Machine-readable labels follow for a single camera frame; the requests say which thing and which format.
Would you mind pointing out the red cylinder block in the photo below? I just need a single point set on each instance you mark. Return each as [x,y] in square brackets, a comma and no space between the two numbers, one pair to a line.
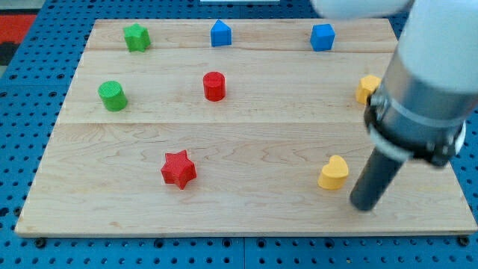
[214,84]

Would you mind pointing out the red star block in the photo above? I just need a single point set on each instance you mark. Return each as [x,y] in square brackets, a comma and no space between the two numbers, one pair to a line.
[178,169]

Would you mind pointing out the blue pentagon block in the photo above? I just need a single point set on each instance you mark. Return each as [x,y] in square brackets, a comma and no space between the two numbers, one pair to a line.
[221,34]

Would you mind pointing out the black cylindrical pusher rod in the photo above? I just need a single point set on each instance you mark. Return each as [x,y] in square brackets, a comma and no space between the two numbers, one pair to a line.
[373,181]

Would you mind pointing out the yellow hexagon block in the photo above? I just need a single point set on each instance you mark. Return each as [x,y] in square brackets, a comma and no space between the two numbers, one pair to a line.
[366,86]

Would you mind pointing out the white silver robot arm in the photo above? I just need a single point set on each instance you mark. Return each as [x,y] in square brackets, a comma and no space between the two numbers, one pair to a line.
[427,92]

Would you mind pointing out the red black mat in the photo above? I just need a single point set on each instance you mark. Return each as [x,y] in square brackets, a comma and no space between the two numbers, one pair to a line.
[15,24]

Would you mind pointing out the wooden board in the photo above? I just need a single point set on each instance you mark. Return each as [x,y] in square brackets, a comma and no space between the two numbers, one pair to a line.
[258,152]

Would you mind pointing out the green cylinder block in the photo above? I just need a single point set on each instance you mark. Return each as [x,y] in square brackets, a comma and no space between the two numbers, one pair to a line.
[112,96]

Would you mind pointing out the blue cube block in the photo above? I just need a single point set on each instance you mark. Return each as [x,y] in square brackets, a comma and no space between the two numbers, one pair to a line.
[322,37]

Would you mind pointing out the green star block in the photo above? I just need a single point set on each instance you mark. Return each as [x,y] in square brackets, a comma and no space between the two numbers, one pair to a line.
[136,38]

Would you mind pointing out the yellow heart block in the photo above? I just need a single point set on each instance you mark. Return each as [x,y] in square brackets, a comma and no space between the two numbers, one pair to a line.
[334,174]

